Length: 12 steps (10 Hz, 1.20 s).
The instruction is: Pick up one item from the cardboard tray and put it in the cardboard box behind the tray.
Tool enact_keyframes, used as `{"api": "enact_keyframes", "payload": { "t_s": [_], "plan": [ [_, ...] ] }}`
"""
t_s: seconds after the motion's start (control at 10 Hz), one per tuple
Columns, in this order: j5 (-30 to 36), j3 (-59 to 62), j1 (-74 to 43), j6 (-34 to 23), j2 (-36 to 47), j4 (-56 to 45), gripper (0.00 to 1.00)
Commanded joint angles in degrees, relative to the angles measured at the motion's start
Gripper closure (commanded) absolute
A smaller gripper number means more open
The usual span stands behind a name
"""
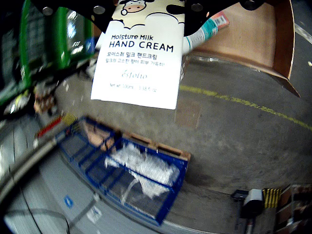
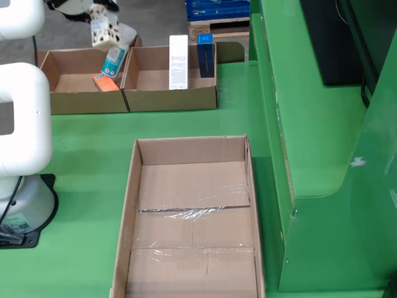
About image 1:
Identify white bottle teal label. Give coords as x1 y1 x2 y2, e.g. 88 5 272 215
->
181 18 219 56

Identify wooden pallet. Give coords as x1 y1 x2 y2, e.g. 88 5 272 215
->
80 117 192 162

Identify white floor machine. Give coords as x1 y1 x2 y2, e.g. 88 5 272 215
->
231 189 264 220

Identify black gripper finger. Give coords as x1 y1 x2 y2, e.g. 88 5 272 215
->
31 0 117 34
184 0 265 38

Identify cardboard box with bottle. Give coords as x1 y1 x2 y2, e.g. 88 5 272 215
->
185 0 301 98

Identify green metal cabinet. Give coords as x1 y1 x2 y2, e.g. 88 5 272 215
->
0 0 96 107

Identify yellow black striped barrier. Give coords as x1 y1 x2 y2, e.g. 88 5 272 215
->
262 187 283 209

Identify cow print hand cream box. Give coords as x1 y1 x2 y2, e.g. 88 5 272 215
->
90 0 186 110

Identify blue wire crate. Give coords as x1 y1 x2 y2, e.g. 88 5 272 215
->
55 116 190 226

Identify dark blue box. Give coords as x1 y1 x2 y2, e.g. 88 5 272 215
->
84 36 96 54

